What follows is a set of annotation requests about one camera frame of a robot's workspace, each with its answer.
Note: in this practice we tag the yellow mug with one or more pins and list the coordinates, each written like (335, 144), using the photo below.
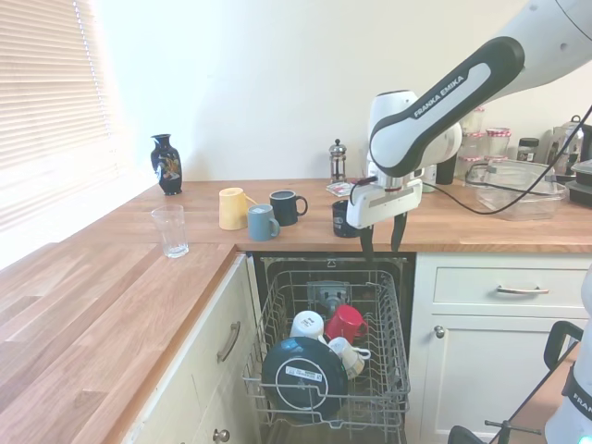
(232, 209)

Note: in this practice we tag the glass jar red checked lid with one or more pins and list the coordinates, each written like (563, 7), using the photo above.
(498, 143)
(478, 118)
(474, 143)
(468, 166)

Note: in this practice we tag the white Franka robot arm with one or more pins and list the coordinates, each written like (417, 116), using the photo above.
(439, 106)

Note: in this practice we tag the dark navy printed mug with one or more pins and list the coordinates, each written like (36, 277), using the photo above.
(341, 221)

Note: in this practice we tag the white and green drink can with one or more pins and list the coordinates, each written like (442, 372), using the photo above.
(430, 176)

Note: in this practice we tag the glass jar black lid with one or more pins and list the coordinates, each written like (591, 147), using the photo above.
(528, 149)

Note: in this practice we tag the red and white sachets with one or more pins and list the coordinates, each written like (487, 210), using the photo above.
(338, 188)

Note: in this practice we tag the navy mug with grey rim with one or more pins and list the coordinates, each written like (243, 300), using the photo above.
(284, 208)

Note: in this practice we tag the white IKEA mug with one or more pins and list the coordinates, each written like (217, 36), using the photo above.
(306, 326)

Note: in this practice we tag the cream printed mug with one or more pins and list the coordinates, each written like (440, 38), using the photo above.
(351, 358)

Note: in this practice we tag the white drawer front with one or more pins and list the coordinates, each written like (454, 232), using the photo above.
(462, 287)

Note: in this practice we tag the black shaker bottle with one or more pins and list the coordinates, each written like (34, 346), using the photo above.
(446, 173)

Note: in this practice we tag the dark teal bowl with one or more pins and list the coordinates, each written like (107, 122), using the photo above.
(303, 379)

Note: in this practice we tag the built-in dishwasher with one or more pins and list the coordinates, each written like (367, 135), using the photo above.
(407, 277)

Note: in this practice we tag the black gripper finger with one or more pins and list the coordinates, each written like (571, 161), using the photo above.
(398, 231)
(369, 242)

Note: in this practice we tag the grey-blue mug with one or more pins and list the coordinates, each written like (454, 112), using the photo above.
(260, 224)

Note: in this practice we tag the silver coffee machine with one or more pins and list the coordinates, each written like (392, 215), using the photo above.
(562, 143)

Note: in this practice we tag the black food containers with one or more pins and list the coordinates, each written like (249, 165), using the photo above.
(582, 182)

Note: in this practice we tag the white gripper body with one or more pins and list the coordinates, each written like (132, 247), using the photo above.
(384, 203)

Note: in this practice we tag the black floral vase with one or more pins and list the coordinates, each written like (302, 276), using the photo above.
(167, 166)

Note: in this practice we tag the metal cabinet knob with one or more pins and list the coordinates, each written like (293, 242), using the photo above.
(439, 331)
(221, 435)

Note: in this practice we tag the black bracket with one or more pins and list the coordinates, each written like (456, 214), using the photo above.
(555, 342)

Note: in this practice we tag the glass French press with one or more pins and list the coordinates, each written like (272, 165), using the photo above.
(338, 162)

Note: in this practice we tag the white corner cabinet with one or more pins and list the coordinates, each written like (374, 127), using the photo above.
(199, 370)

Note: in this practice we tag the wooden window blind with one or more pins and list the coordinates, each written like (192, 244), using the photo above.
(46, 102)

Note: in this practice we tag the clear ribbed drinking glass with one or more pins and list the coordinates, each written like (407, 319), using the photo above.
(170, 231)

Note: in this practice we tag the red speckled enamel mug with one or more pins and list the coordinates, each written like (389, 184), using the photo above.
(344, 324)

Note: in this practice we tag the clear plastic lidded container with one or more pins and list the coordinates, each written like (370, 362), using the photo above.
(522, 189)

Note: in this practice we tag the white cabinet door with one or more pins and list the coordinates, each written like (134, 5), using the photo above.
(485, 379)

